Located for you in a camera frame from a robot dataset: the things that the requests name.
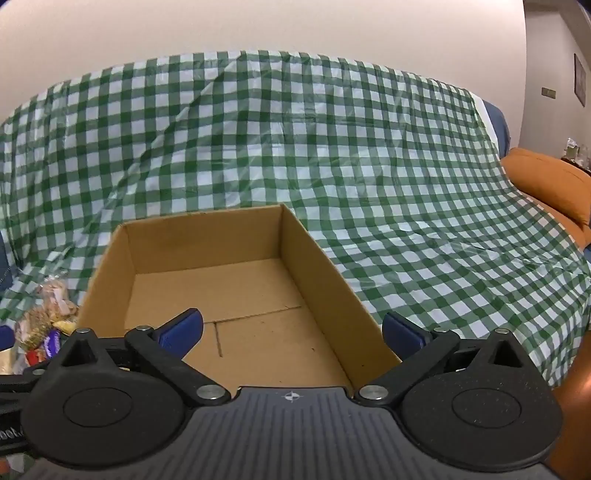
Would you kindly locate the flat orange cushion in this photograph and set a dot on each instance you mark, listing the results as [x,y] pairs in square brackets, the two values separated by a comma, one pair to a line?
[570,226]

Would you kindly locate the cardboard box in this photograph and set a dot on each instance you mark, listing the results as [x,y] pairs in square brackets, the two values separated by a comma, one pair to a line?
[258,295]

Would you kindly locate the purple snack packet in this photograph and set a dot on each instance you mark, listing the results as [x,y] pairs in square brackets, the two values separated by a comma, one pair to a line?
[54,345]

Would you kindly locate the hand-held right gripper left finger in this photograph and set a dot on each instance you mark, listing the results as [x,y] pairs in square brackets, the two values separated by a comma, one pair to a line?
[182,330]

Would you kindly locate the wall light switch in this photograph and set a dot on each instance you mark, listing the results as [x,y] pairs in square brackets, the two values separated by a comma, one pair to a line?
[548,93]

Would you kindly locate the clutter on sideboard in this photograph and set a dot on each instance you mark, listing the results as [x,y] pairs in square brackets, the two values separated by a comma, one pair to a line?
[575,150]

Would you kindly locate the clear bag of cookies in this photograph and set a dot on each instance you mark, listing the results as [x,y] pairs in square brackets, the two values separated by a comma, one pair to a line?
[46,304]

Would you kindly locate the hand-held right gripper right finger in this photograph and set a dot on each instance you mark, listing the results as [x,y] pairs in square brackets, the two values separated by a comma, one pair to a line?
[401,331]

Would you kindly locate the dark framed wall picture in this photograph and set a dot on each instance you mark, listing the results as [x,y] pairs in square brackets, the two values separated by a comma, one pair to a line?
[580,79]

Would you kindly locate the gold snack packet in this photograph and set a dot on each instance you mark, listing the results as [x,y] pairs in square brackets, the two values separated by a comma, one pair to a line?
[7,362]

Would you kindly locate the green white checkered cloth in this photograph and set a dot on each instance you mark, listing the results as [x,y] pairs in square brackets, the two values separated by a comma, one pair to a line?
[295,152]

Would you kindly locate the small red snack packet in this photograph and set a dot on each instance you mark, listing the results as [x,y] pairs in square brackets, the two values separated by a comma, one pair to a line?
[36,357]

